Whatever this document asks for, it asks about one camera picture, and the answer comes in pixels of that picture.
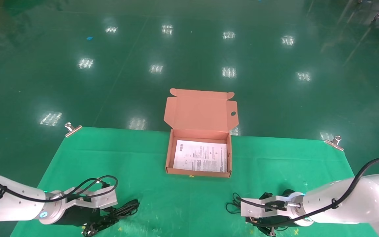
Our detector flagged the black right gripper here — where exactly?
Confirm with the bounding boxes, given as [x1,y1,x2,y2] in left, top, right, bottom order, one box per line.
[245,192,302,237]

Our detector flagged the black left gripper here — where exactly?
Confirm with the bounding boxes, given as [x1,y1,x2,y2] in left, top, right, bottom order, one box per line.
[58,205,120,237]

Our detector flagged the black data cable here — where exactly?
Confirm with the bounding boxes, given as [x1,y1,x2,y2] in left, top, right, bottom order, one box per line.
[104,199,140,220]

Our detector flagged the orange cardboard box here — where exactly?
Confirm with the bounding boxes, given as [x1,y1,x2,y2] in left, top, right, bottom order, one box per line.
[163,88,239,178]

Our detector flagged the green table mat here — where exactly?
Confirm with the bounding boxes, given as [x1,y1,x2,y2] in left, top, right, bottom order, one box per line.
[10,127,379,237]

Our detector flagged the white printed leaflet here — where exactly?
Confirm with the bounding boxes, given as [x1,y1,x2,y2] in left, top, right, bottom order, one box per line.
[173,140,227,172]

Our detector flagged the metal binder clip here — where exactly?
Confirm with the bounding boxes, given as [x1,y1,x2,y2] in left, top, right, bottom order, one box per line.
[324,135,344,151]
[64,122,82,137]

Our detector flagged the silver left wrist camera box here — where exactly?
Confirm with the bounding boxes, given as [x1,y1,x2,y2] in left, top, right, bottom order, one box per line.
[65,185,118,211]

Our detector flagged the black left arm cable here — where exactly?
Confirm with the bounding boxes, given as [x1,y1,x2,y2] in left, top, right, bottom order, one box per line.
[0,164,118,203]

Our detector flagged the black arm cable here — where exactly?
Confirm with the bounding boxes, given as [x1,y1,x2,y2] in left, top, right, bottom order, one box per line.
[0,164,118,203]
[237,158,379,228]

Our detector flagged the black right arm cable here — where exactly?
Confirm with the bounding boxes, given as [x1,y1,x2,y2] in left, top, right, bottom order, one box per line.
[237,158,379,228]

